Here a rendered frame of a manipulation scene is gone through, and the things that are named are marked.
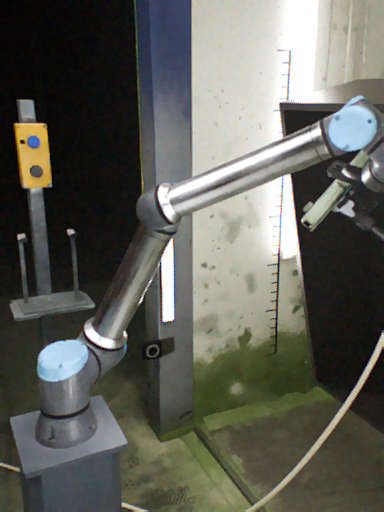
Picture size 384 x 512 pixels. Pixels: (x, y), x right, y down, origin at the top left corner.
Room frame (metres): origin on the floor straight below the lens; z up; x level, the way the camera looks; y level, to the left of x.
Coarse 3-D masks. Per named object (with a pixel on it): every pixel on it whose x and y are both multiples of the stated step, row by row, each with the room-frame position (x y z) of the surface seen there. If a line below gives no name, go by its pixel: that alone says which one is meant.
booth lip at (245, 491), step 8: (200, 432) 2.40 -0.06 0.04; (208, 440) 2.33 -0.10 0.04; (208, 448) 2.29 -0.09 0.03; (216, 456) 2.22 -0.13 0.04; (224, 464) 2.16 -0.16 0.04; (232, 472) 2.11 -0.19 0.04; (232, 480) 2.08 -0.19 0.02; (240, 480) 2.06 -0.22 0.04; (240, 488) 2.02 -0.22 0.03; (248, 488) 2.01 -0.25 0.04; (248, 496) 1.96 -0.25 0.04
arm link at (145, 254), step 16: (144, 240) 1.56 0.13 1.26; (160, 240) 1.56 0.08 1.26; (128, 256) 1.60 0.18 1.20; (144, 256) 1.57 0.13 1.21; (160, 256) 1.59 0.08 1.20; (128, 272) 1.59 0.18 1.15; (144, 272) 1.58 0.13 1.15; (112, 288) 1.62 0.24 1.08; (128, 288) 1.59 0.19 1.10; (144, 288) 1.61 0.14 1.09; (112, 304) 1.61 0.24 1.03; (128, 304) 1.61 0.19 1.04; (96, 320) 1.65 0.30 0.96; (112, 320) 1.62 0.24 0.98; (128, 320) 1.64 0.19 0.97; (80, 336) 1.67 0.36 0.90; (96, 336) 1.63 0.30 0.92; (112, 336) 1.63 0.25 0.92; (96, 352) 1.61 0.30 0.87; (112, 352) 1.63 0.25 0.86
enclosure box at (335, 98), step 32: (320, 96) 1.95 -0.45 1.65; (352, 96) 1.81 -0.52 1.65; (288, 128) 2.05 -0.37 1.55; (288, 192) 2.06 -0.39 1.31; (320, 192) 2.12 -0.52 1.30; (320, 224) 2.12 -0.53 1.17; (352, 224) 2.19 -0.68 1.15; (320, 256) 2.13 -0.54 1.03; (352, 256) 2.20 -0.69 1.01; (320, 288) 2.14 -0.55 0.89; (352, 288) 2.21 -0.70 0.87; (320, 320) 2.14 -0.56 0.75; (352, 320) 2.21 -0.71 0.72; (320, 352) 2.15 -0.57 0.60; (352, 352) 2.22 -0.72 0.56; (320, 384) 2.09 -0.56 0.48; (352, 384) 2.09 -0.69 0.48
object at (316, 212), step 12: (360, 156) 1.66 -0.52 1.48; (336, 180) 1.62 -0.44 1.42; (336, 192) 1.59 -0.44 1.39; (312, 204) 1.58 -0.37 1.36; (324, 204) 1.56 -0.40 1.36; (312, 216) 1.54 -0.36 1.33; (324, 216) 1.55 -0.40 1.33; (348, 216) 1.58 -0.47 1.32; (360, 216) 1.57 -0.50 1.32; (312, 228) 1.55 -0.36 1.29; (372, 228) 1.55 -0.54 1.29
